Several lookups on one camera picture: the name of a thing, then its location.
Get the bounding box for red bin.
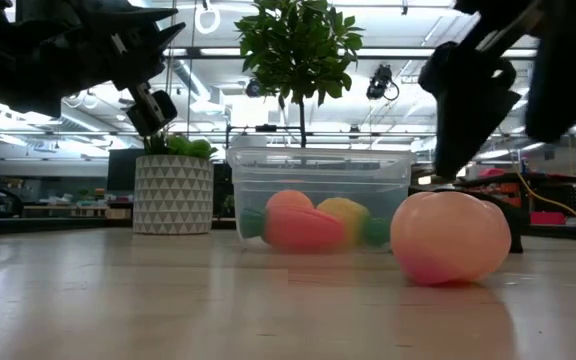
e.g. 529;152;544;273
530;211;567;226

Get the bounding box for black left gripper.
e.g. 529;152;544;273
0;0;187;119

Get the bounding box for clear plastic tupperware container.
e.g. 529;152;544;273
226;146;417;253

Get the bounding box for orange toy fruit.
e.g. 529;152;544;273
265;189;315;212

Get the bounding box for white triangle-patterned pot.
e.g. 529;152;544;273
133;154;215;236

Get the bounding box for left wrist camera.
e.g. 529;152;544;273
126;82;179;138

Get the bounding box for small green succulent plant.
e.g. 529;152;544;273
140;119;218;161

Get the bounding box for pink toy peach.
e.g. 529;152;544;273
390;191;513;287

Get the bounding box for orange toy carrot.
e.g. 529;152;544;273
240;204;347;254

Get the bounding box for tall leafy green plant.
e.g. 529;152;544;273
234;0;364;148

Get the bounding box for black monitor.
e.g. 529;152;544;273
106;148;147;194

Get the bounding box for black overhead camera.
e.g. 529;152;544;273
366;63;400;101

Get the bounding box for white hanging ring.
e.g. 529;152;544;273
195;2;222;35

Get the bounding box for thin yellow cable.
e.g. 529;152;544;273
510;149;576;221

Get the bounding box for black workbench shelf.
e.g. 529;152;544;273
455;172;576;226

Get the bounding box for yellow toy pineapple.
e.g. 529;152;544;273
316;197;392;249

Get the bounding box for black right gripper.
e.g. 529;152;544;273
417;0;576;181

